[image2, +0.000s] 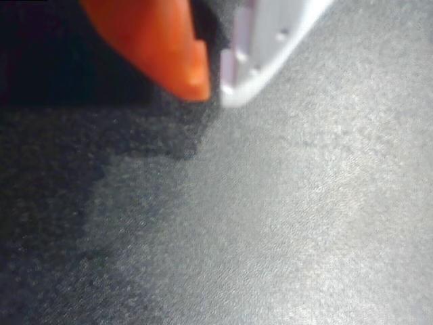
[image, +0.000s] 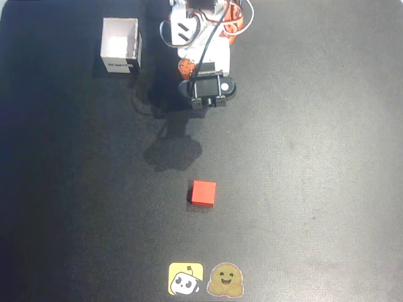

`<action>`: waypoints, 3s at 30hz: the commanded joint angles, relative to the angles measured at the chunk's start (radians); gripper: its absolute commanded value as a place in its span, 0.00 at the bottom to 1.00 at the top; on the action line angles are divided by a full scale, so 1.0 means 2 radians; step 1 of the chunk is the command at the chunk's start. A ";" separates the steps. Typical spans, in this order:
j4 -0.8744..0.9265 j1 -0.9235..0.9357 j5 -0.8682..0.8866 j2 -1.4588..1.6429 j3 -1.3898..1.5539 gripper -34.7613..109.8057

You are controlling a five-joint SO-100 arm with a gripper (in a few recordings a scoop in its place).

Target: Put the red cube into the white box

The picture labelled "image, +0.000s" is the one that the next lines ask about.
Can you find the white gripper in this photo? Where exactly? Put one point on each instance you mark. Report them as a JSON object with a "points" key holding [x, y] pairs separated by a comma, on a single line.
{"points": [[187, 68]]}

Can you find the yellow robot sticker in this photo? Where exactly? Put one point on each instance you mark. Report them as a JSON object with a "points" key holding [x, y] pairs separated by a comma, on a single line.
{"points": [[185, 278]]}

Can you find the white cardboard box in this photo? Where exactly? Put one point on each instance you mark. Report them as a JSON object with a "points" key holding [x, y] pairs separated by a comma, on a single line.
{"points": [[121, 45]]}

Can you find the black table mat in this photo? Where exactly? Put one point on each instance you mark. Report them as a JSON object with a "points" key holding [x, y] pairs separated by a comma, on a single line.
{"points": [[283, 176]]}

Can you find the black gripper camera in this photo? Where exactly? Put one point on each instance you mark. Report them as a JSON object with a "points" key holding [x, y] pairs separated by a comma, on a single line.
{"points": [[206, 88]]}

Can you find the red cube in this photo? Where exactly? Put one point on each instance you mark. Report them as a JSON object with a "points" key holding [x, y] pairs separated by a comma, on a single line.
{"points": [[203, 192]]}

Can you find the hugging face emoji sticker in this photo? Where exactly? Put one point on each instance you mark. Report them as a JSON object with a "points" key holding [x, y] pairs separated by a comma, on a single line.
{"points": [[225, 280]]}

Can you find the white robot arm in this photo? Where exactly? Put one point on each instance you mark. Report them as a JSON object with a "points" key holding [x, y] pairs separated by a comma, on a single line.
{"points": [[184, 19]]}

